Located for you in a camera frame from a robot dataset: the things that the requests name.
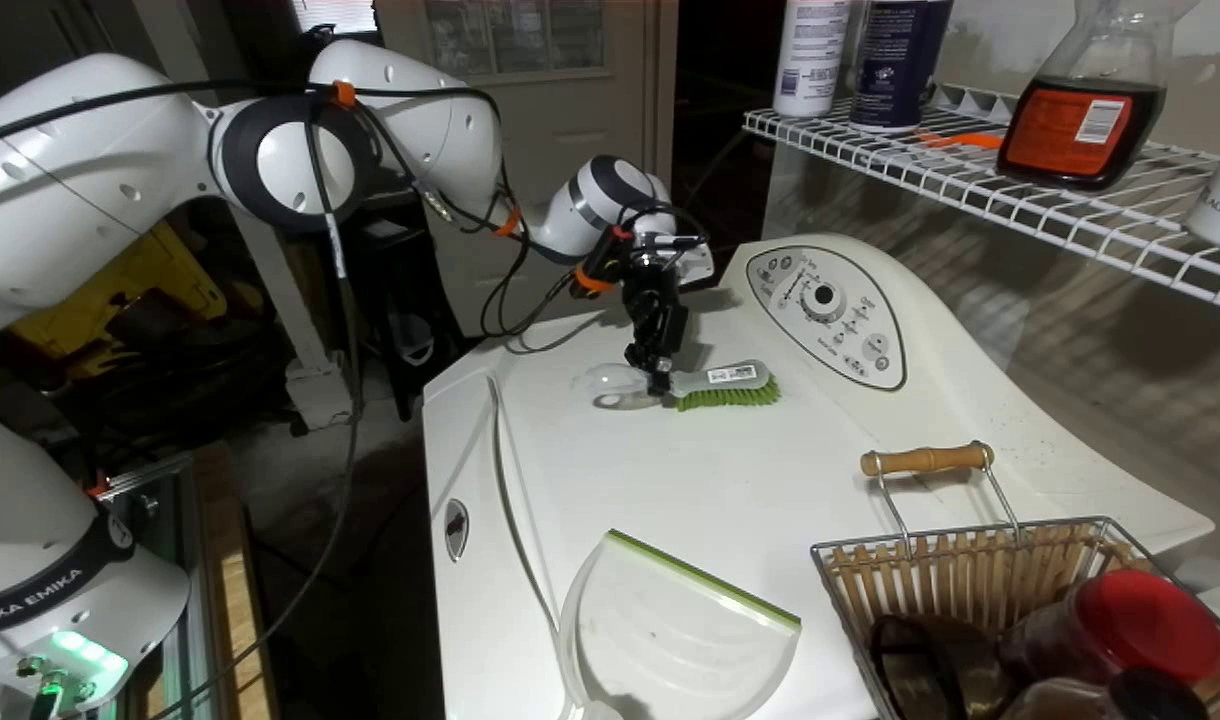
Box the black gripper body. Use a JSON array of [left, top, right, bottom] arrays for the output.
[[616, 252, 700, 339]]

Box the clear brush with green bristles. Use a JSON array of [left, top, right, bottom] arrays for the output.
[[589, 355, 784, 415]]

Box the white washing machine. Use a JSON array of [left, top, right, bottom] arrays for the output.
[[414, 231, 1220, 720]]

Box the oval machine control panel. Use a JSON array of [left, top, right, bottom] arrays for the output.
[[745, 241, 910, 395]]

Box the oval metal machine badge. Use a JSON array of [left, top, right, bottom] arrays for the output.
[[439, 495, 476, 563]]

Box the clear dustpan with green edge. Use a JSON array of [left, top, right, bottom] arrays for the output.
[[550, 524, 806, 720]]

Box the white plastic bottle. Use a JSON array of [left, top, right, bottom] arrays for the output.
[[767, 0, 856, 125]]

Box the dark blue bottle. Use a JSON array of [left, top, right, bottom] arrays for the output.
[[849, 0, 955, 133]]

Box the orange object on shelf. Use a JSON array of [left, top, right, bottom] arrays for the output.
[[910, 125, 1012, 160]]

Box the clear bottle with red liquid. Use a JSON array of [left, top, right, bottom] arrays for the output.
[[993, 0, 1201, 191]]

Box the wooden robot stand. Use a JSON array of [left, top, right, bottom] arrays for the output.
[[113, 446, 284, 720]]

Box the yellow plastic object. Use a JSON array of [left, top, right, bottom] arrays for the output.
[[11, 217, 232, 364]]

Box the red lid jar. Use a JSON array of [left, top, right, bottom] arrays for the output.
[[1003, 563, 1220, 701]]

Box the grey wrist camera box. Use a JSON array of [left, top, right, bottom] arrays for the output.
[[633, 229, 725, 291]]

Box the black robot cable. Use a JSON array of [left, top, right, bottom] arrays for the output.
[[0, 75, 641, 720]]

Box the white wire shelf with bottles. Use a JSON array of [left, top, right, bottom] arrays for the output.
[[741, 84, 1220, 324]]

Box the wire basket with wooden handle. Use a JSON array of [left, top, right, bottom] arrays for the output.
[[806, 437, 1220, 720]]

